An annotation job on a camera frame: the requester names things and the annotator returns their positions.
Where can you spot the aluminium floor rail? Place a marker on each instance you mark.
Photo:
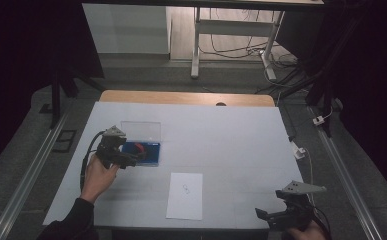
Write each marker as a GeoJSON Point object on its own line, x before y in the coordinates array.
{"type": "Point", "coordinates": [347, 180]}
{"type": "Point", "coordinates": [24, 180]}

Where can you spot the grey cabinet panel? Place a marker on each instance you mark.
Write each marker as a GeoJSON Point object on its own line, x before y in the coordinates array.
{"type": "Point", "coordinates": [124, 30]}

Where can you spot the person's right hand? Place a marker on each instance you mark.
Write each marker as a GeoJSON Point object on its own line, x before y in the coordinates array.
{"type": "Point", "coordinates": [306, 233]}

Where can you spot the black tripod stand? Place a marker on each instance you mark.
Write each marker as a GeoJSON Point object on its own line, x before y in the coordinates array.
{"type": "Point", "coordinates": [56, 100]}

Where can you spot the blue box with clear lid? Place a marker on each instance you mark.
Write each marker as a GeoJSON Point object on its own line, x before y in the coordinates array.
{"type": "Point", "coordinates": [144, 156]}

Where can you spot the small red object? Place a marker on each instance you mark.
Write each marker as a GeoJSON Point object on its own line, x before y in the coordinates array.
{"type": "Point", "coordinates": [139, 147]}

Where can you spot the black curtain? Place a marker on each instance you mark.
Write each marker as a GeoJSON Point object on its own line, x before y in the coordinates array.
{"type": "Point", "coordinates": [374, 83]}
{"type": "Point", "coordinates": [14, 66]}

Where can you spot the wooden table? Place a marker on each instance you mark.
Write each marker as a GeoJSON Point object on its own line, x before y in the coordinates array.
{"type": "Point", "coordinates": [181, 97]}

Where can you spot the black metal stand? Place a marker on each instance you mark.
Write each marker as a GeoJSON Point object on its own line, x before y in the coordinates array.
{"type": "Point", "coordinates": [317, 86]}

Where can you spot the small white plug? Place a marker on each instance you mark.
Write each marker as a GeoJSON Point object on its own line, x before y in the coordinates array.
{"type": "Point", "coordinates": [318, 120]}

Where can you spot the black rectangular floor frame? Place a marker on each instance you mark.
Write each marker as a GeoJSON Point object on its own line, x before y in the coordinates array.
{"type": "Point", "coordinates": [64, 141]}

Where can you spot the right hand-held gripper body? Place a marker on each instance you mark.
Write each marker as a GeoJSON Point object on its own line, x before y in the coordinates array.
{"type": "Point", "coordinates": [297, 206]}

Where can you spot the white paper sheet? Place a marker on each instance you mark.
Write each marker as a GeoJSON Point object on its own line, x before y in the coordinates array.
{"type": "Point", "coordinates": [184, 196]}

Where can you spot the person's left hand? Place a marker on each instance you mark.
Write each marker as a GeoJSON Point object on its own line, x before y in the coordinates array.
{"type": "Point", "coordinates": [97, 178]}

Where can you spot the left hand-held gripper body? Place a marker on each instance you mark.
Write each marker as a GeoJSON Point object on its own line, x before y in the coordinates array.
{"type": "Point", "coordinates": [112, 148]}

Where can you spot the white desk frame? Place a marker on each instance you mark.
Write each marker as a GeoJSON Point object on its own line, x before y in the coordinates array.
{"type": "Point", "coordinates": [234, 28]}

